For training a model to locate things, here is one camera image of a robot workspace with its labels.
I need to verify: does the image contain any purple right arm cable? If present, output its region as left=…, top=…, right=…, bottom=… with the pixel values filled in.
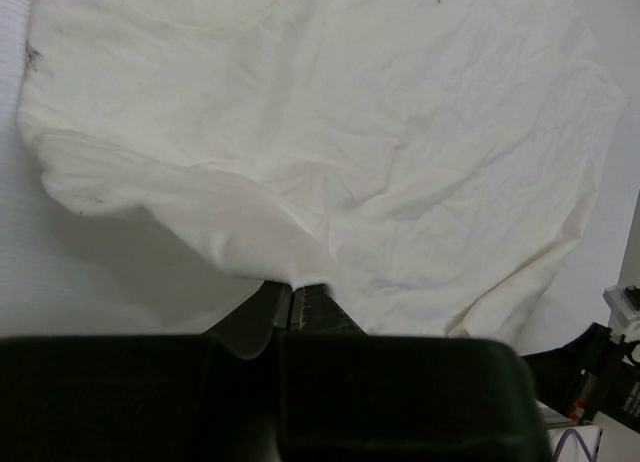
left=549, top=429, right=599, bottom=462

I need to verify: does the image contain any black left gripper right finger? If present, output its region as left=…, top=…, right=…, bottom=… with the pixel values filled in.
left=279, top=286, right=545, bottom=461

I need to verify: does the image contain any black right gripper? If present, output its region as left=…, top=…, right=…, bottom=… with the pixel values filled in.
left=524, top=323, right=639, bottom=427

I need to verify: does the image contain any white t shirt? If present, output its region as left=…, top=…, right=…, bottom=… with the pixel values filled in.
left=17, top=0, right=627, bottom=341

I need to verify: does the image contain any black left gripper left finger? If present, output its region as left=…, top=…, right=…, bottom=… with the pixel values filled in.
left=199, top=282, right=292, bottom=461

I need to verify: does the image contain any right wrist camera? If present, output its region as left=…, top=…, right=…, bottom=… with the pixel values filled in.
left=603, top=285, right=640, bottom=342

